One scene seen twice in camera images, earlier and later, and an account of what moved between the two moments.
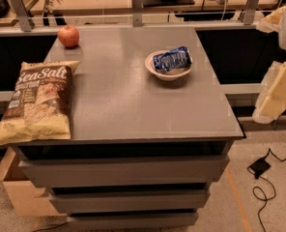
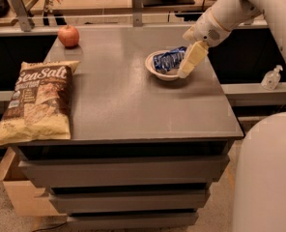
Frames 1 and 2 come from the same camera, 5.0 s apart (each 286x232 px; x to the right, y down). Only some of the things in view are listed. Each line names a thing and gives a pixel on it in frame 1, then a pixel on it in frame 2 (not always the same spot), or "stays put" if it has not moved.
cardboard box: [22, 190] stays put
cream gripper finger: [271, 22] -> [190, 34]
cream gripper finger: [279, 89] -> [193, 55]
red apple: [69, 36] stays put
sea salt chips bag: [40, 107] stays put
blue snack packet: [175, 58] stays put
